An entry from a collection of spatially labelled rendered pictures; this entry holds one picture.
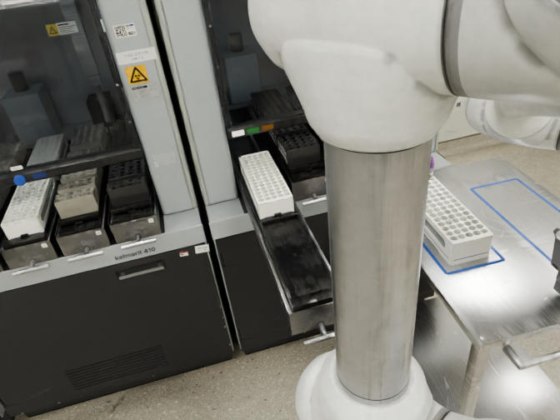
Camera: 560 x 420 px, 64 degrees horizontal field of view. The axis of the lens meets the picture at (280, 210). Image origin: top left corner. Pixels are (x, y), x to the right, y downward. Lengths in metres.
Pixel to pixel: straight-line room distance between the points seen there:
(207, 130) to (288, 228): 0.39
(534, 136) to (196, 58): 0.85
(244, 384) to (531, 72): 1.71
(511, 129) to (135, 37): 0.91
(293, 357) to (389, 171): 1.58
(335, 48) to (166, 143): 1.07
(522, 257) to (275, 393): 1.07
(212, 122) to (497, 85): 1.11
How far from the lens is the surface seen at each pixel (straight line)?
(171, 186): 1.44
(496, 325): 0.99
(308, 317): 1.02
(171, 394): 1.95
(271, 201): 1.23
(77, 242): 1.45
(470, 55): 0.31
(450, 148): 3.26
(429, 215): 1.14
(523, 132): 0.83
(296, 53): 0.37
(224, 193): 1.48
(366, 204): 0.42
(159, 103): 1.33
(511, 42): 0.29
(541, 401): 1.59
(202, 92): 1.33
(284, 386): 1.86
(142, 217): 1.40
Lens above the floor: 1.55
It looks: 35 degrees down
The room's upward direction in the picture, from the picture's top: 7 degrees counter-clockwise
